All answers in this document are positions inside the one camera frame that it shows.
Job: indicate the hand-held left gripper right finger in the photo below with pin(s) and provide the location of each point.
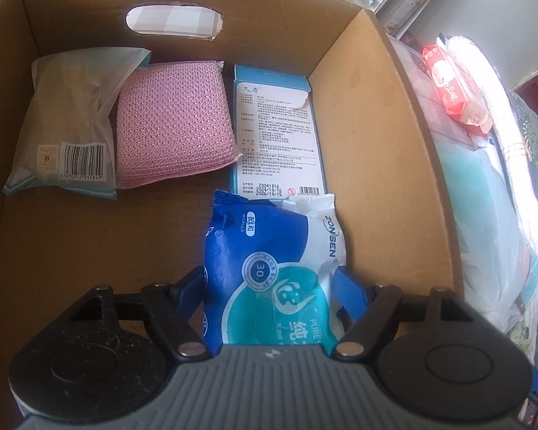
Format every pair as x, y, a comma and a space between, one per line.
346, 287

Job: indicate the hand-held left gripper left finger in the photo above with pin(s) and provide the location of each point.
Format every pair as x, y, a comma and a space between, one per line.
192, 287

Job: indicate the blue wet wipes packet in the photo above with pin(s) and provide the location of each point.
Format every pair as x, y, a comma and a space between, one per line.
269, 268

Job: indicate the brown cardboard box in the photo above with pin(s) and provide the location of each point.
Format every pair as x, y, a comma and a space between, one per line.
94, 242

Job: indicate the pink sponge cloth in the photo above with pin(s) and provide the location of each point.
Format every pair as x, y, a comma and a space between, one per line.
175, 121

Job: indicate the light blue carton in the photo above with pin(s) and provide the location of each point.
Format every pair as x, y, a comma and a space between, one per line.
273, 134

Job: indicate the clear yellow tissue pack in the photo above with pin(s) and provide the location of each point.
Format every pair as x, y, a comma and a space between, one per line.
62, 112

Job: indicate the white printed plastic bag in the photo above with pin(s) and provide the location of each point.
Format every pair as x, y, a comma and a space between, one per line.
475, 197

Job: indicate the red wet wipes pack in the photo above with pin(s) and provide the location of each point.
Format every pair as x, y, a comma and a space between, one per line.
453, 89

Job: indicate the dark floral quilt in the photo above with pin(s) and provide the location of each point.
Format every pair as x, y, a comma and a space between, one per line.
533, 134

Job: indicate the white knitted blanket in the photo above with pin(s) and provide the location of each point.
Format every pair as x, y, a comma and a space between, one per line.
488, 71

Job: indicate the rolled floral mat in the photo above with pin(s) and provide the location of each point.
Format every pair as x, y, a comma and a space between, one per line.
412, 0

